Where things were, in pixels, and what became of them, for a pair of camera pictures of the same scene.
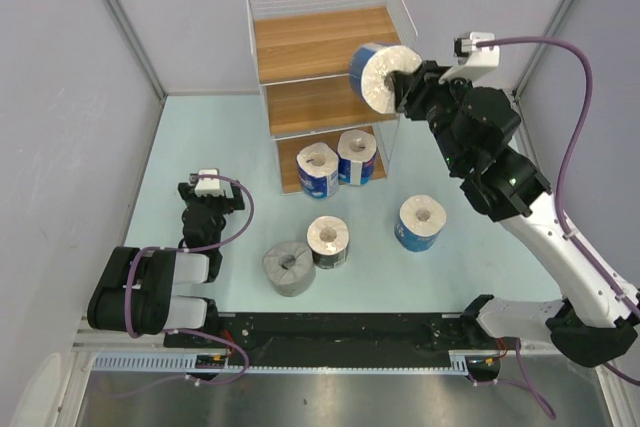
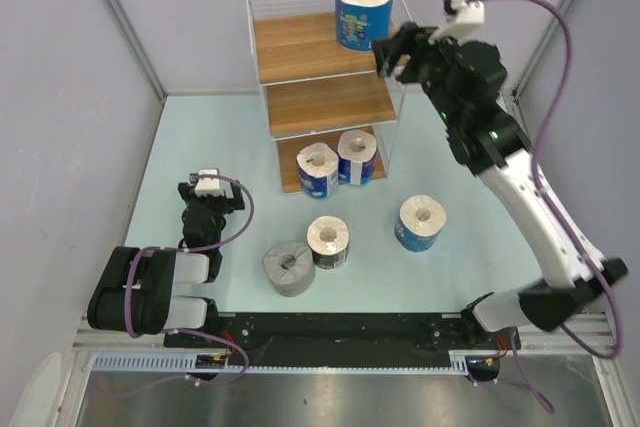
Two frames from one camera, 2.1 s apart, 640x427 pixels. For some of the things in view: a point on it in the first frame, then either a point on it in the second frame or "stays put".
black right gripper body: (435, 102) → (429, 63)
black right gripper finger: (402, 84) → (387, 52)
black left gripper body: (216, 206) stays put
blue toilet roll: (318, 169) stays put
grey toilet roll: (290, 266) stays put
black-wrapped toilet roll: (328, 237) stays put
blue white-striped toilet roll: (356, 151) stays put
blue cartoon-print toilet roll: (369, 66) → (364, 3)
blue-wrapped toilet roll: (420, 221) stays put
